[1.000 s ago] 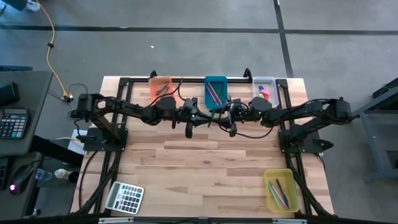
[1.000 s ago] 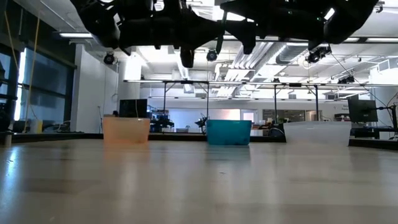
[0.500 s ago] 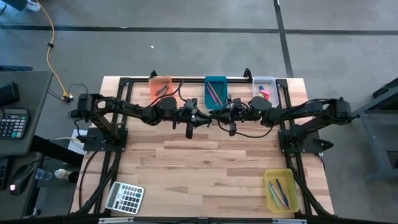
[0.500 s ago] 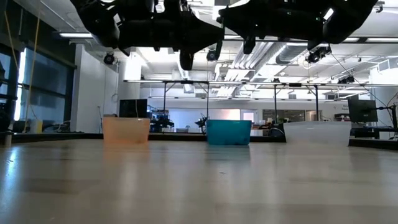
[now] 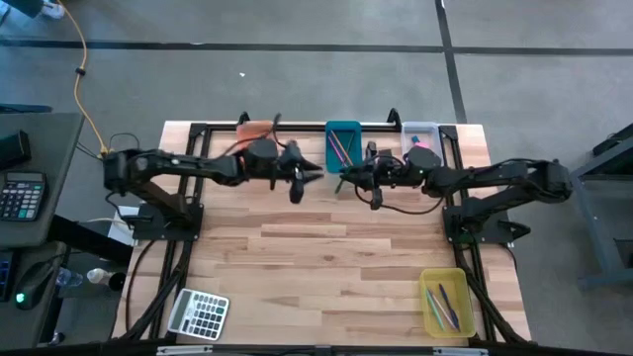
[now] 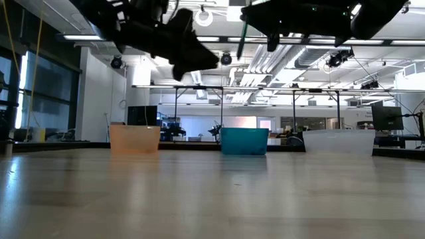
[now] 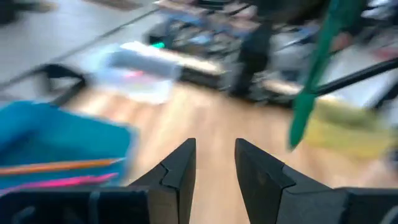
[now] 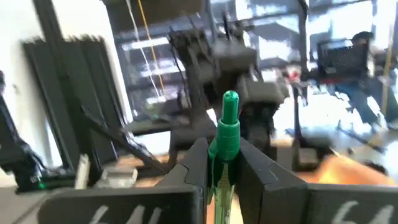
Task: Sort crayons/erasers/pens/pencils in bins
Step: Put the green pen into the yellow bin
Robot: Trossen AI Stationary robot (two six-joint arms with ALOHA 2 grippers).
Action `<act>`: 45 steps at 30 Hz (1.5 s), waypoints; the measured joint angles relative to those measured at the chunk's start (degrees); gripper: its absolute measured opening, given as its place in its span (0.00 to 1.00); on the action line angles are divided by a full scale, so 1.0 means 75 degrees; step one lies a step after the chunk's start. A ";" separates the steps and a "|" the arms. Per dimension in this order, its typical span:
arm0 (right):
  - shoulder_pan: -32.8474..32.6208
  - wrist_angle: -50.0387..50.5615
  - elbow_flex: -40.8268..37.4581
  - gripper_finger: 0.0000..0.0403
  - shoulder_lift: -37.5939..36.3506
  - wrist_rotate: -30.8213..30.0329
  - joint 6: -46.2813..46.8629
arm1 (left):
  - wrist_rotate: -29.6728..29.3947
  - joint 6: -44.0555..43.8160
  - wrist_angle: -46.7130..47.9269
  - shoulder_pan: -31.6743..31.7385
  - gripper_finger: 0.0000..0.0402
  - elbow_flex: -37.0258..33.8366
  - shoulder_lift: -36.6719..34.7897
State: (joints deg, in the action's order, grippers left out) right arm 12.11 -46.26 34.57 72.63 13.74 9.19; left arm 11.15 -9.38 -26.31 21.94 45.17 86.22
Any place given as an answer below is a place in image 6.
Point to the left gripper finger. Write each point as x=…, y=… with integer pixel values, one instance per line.
x=187, y=33
x=192, y=63

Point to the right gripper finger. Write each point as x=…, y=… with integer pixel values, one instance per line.
x=272, y=28
x=265, y=10

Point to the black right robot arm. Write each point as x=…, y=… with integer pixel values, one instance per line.
x=375, y=16

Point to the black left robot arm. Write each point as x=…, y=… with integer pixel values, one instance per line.
x=99, y=13

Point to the black monitor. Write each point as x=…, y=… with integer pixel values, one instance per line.
x=386, y=117
x=142, y=116

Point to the teal plastic bin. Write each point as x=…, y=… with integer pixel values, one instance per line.
x=244, y=141

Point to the orange translucent plastic bin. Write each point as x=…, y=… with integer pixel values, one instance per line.
x=134, y=139

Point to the clear plastic bin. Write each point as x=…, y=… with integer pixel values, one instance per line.
x=338, y=142

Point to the pale yellow background container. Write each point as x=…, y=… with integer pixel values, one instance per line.
x=39, y=136

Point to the black gantry frame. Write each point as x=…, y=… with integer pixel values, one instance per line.
x=315, y=90
x=199, y=87

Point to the black hanging dome camera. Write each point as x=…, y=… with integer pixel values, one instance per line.
x=226, y=59
x=116, y=62

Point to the silver ventilation duct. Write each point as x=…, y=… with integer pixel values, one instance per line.
x=315, y=56

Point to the black ceiling camera cluster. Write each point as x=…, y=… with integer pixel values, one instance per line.
x=335, y=60

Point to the black aluminium table frame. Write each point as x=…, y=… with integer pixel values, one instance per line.
x=192, y=145

